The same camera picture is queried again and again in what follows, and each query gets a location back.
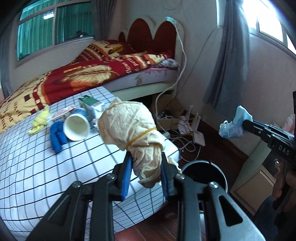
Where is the red yellow quilt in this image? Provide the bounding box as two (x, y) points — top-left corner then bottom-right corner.
(1, 54), (169, 133)

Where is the grey window curtain middle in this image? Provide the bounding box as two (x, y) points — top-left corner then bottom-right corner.
(91, 0), (116, 40)

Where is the bed with red headboard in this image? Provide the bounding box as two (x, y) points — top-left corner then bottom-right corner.
(103, 16), (185, 101)

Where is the beige bag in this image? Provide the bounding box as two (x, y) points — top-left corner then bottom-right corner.
(97, 97), (182, 188)

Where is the blue knit cloth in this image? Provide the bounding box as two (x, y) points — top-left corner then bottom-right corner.
(50, 121), (68, 153)

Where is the white power cable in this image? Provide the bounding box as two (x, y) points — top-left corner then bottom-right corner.
(154, 18), (188, 120)

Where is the grey right curtain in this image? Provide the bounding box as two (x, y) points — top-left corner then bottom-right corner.
(203, 1), (250, 119)

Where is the green white milk carton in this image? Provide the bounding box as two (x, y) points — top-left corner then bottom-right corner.
(78, 95), (105, 120)

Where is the blue face mask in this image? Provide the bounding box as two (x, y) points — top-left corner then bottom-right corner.
(219, 105), (253, 139)

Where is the red white milk carton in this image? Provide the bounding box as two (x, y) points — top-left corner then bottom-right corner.
(47, 105), (76, 125)

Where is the person right hand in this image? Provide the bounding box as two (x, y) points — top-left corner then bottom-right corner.
(272, 159), (295, 207)

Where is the red yellow pillow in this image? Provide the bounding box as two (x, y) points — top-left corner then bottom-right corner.
(70, 40), (136, 65)

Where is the white blue paper cup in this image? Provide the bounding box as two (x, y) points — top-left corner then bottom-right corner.
(63, 108), (90, 141)

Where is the beige cabinet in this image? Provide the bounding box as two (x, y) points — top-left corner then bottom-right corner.
(230, 141), (275, 215)

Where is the black trash bin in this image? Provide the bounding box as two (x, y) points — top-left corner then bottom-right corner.
(182, 160), (228, 192)

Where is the cardboard box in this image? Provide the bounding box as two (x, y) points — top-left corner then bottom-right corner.
(156, 116), (179, 132)

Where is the white grid tablecloth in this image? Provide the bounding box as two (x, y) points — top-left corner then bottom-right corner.
(0, 85), (181, 240)

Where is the yellow fuzzy cloth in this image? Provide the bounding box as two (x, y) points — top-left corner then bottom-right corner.
(29, 105), (50, 135)

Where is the window with green curtain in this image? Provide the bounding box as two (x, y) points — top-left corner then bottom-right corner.
(16, 0), (94, 61)

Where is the white wifi router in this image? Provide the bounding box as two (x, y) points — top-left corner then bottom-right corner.
(178, 105), (205, 147)

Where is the white tissue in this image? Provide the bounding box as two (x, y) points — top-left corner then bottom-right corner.
(89, 117), (99, 132)

